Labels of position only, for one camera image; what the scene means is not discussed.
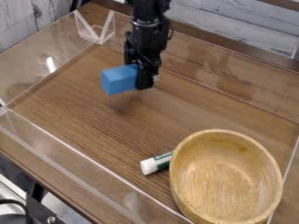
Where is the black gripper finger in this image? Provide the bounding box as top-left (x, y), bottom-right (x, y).
top-left (135, 60), bottom-right (162, 90)
top-left (125, 49), bottom-right (138, 65)

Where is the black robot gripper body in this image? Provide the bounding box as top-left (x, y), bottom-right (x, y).
top-left (125, 20), bottom-right (173, 63)

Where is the blue rectangular block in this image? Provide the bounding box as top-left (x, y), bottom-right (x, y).
top-left (100, 64), bottom-right (138, 95)

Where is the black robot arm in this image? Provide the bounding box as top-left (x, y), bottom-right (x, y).
top-left (125, 0), bottom-right (174, 90)

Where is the light brown wooden bowl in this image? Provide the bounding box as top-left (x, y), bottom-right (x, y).
top-left (170, 129), bottom-right (283, 224)

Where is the white green glue stick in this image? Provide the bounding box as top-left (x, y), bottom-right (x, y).
top-left (141, 151), bottom-right (174, 175)

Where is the clear acrylic corner bracket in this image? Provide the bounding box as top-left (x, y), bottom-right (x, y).
top-left (74, 10), bottom-right (116, 46)

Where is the clear acrylic front wall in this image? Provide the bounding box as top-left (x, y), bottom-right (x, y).
top-left (0, 97), bottom-right (191, 224)

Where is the black metal table frame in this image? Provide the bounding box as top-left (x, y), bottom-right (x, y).
top-left (0, 156), bottom-right (67, 224)

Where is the black cable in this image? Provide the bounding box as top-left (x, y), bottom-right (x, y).
top-left (0, 199), bottom-right (34, 224)

